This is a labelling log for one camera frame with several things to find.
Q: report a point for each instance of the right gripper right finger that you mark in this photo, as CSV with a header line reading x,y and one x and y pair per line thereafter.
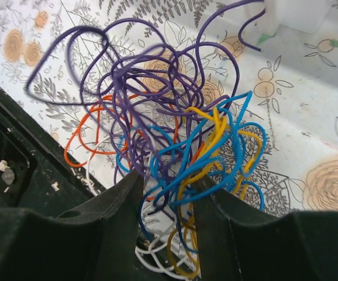
x,y
239,242

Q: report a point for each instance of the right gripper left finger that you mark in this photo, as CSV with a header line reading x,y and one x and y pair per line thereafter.
x,y
93,241

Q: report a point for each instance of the white compartment tray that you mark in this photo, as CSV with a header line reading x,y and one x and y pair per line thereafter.
x,y
304,32

